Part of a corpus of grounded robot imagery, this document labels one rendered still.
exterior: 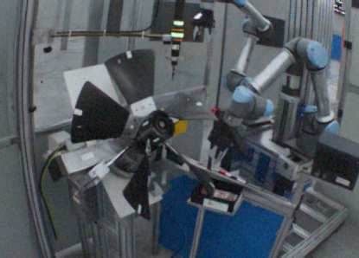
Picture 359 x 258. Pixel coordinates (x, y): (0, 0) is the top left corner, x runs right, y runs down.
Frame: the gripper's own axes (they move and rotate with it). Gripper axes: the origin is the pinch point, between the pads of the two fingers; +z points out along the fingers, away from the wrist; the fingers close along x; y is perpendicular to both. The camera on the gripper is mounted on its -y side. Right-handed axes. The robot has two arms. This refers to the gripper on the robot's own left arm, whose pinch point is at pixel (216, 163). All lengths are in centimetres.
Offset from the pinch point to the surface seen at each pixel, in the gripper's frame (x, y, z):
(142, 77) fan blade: 20.1, 35.8, -23.7
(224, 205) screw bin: 0.8, -13.8, 14.6
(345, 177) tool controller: -17, -56, -26
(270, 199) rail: -20.4, -27.8, 11.1
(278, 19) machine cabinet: -416, 169, -22
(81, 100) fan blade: 53, 32, -22
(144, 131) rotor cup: 29.9, 18.7, -11.9
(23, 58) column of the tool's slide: 58, 82, -17
